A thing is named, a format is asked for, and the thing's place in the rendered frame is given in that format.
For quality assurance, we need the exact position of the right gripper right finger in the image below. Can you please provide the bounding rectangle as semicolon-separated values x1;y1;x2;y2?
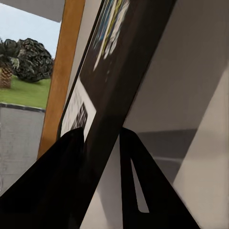
119;127;200;229

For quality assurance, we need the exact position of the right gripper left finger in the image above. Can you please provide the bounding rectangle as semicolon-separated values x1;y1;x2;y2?
0;127;84;229

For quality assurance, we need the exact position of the poster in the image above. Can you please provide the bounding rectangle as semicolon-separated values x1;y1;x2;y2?
55;0;175;229

